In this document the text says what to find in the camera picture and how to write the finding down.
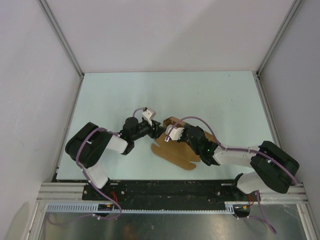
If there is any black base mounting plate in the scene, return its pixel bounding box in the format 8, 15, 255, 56
50, 176, 261, 211

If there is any left aluminium corner post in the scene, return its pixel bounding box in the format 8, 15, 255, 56
37, 0, 84, 79

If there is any aluminium corner post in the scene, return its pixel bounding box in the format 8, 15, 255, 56
37, 0, 84, 79
256, 0, 305, 76

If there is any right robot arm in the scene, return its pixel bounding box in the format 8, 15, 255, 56
177, 125, 300, 201

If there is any right aluminium corner post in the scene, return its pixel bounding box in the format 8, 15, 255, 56
256, 0, 305, 76

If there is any brown cardboard box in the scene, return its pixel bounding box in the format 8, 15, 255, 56
151, 116, 219, 171

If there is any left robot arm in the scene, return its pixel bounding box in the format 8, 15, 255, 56
65, 116, 166, 200

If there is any grey slotted cable duct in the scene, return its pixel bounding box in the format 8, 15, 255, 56
43, 201, 236, 215

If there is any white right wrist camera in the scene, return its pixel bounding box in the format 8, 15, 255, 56
164, 124, 185, 142

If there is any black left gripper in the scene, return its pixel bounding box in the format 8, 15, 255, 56
131, 119, 167, 142

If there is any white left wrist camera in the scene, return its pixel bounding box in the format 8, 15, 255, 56
141, 107, 156, 126

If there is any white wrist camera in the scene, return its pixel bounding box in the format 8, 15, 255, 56
164, 124, 185, 142
141, 107, 156, 126

